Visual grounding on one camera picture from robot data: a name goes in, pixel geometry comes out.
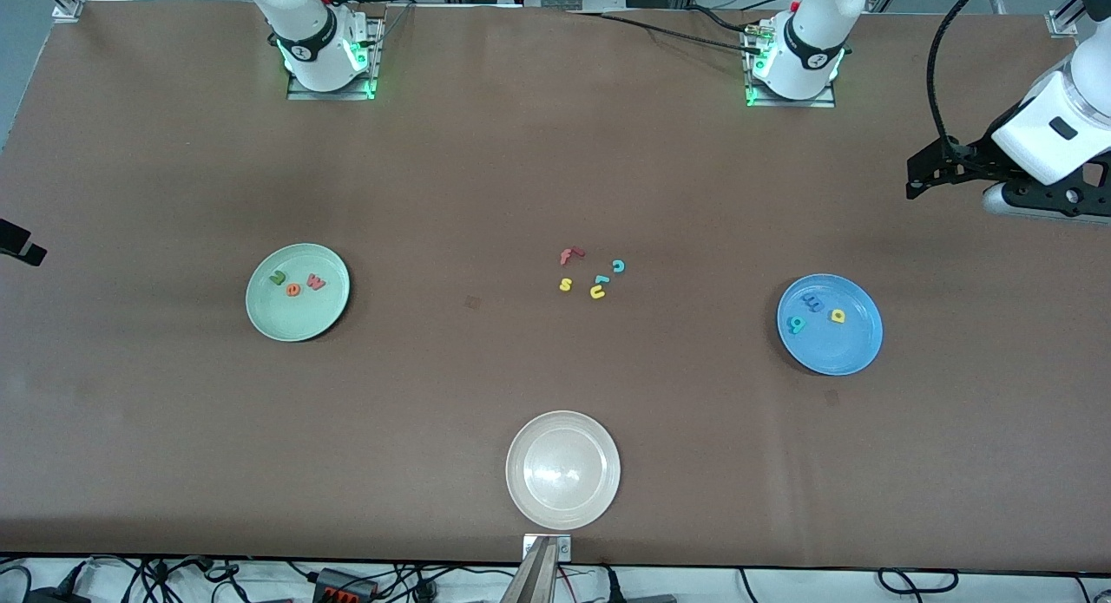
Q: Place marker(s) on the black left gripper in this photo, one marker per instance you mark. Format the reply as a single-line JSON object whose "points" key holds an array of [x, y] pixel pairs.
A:
{"points": [[977, 156]]}

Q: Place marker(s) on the blue foam letter m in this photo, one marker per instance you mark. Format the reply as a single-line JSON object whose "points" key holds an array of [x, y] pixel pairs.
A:
{"points": [[813, 303]]}

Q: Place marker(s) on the teal foam letter g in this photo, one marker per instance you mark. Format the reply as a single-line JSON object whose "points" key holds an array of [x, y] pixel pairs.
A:
{"points": [[797, 325]]}

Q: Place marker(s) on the pink foam letter w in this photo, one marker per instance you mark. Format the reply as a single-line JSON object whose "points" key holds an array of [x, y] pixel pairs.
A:
{"points": [[316, 284]]}

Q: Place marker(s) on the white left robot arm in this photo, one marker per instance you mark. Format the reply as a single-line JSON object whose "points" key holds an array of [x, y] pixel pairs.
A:
{"points": [[1055, 126]]}

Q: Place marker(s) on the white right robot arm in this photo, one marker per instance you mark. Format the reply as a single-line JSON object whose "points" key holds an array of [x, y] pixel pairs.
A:
{"points": [[312, 30]]}

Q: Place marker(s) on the blue plate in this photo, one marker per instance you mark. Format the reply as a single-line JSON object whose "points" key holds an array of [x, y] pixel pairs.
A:
{"points": [[833, 347]]}

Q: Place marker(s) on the green plate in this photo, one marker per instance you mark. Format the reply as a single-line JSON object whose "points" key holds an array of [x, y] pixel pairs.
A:
{"points": [[297, 312]]}

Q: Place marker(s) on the red foam letter f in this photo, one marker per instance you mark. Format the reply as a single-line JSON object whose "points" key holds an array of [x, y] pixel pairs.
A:
{"points": [[566, 257]]}

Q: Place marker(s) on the black orange power strip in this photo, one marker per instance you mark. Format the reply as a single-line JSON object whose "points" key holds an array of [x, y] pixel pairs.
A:
{"points": [[345, 584]]}

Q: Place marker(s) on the beige plate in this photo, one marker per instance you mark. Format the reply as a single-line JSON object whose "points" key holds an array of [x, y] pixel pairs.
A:
{"points": [[562, 470]]}

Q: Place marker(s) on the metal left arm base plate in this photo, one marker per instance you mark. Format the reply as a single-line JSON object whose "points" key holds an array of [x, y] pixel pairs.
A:
{"points": [[825, 102]]}

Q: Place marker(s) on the black left camera mount bracket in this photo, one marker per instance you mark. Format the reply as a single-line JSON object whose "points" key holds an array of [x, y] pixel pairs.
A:
{"points": [[1072, 195]]}

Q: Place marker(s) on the metal table corner bracket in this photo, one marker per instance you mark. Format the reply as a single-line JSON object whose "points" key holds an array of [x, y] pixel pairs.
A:
{"points": [[1062, 22], [68, 11]]}

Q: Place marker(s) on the metal front camera mount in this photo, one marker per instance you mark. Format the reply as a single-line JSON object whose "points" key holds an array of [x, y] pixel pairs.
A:
{"points": [[540, 573]]}

